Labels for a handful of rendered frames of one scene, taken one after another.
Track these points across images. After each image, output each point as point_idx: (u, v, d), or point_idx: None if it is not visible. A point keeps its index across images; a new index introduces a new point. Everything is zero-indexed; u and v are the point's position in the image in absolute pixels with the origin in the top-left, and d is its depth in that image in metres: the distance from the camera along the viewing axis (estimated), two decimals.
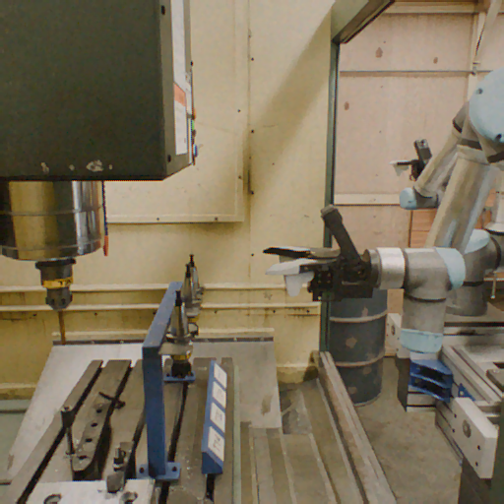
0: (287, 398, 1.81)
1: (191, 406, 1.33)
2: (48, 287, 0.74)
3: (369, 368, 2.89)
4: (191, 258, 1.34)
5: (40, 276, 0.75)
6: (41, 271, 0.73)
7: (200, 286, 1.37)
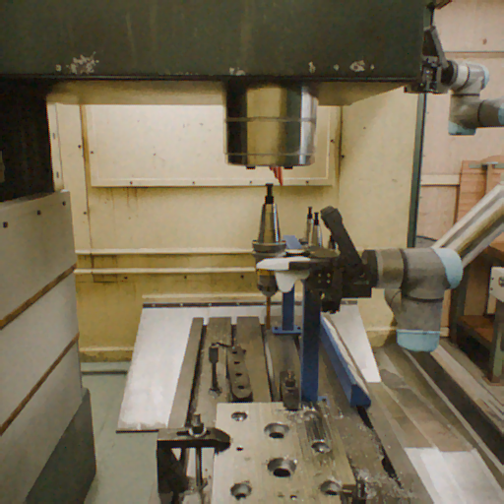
0: (374, 359, 1.85)
1: None
2: (266, 275, 0.80)
3: None
4: (310, 210, 1.37)
5: (255, 264, 0.82)
6: (261, 259, 0.80)
7: None
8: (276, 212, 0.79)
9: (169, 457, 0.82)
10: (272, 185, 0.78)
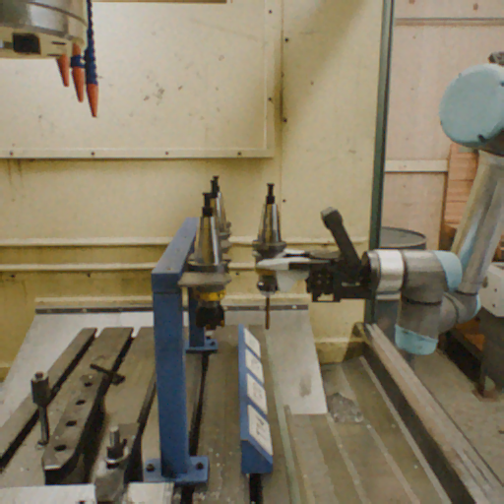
0: (327, 380, 1.46)
1: (216, 381, 0.97)
2: (266, 275, 0.80)
3: (404, 353, 2.53)
4: (216, 180, 0.98)
5: (255, 264, 0.82)
6: (261, 259, 0.80)
7: (226, 221, 1.01)
8: (276, 212, 0.79)
9: None
10: (273, 185, 0.79)
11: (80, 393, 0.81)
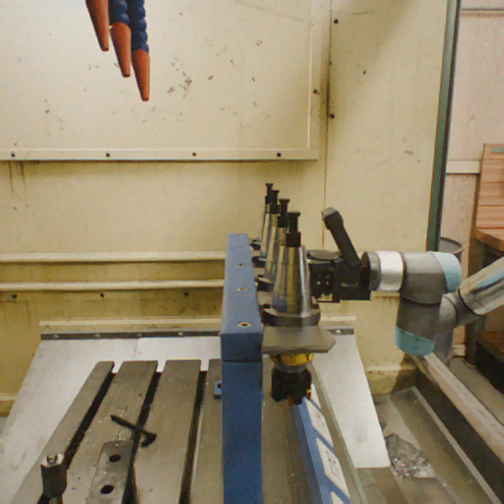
0: (378, 416, 1.26)
1: (270, 441, 0.78)
2: None
3: None
4: (270, 189, 0.79)
5: None
6: None
7: None
8: None
9: None
10: (287, 202, 0.57)
11: (105, 472, 0.61)
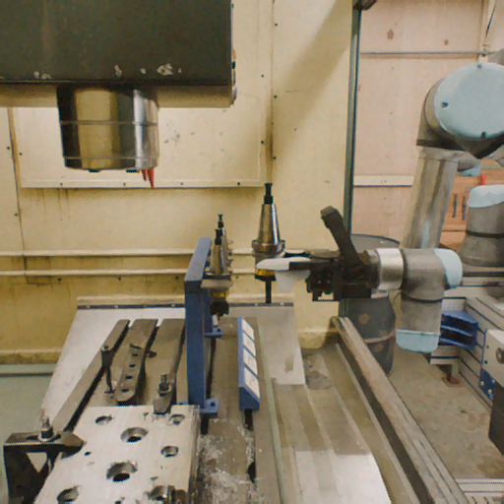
0: (308, 361, 1.84)
1: (221, 355, 1.36)
2: None
3: (381, 346, 2.92)
4: (269, 189, 0.79)
5: None
6: None
7: (281, 240, 0.82)
8: (223, 240, 1.16)
9: (19, 462, 0.81)
10: (221, 222, 1.15)
11: None
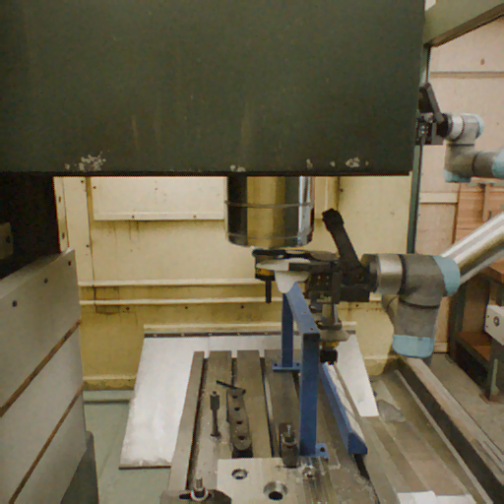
0: (372, 389, 1.88)
1: None
2: None
3: None
4: None
5: None
6: None
7: None
8: None
9: None
10: None
11: (232, 403, 1.23)
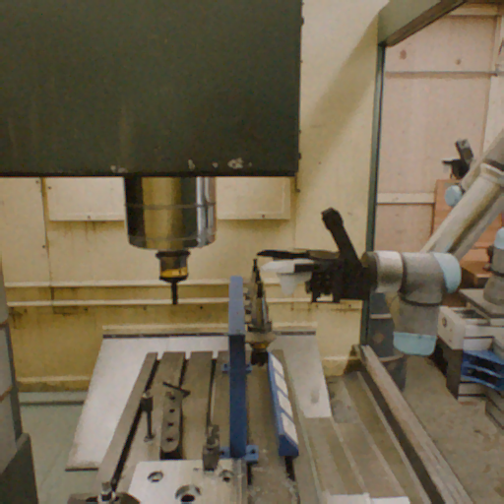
0: (331, 390, 1.87)
1: (254, 395, 1.39)
2: None
3: (395, 364, 2.95)
4: None
5: None
6: None
7: None
8: (261, 288, 1.19)
9: None
10: (260, 271, 1.18)
11: None
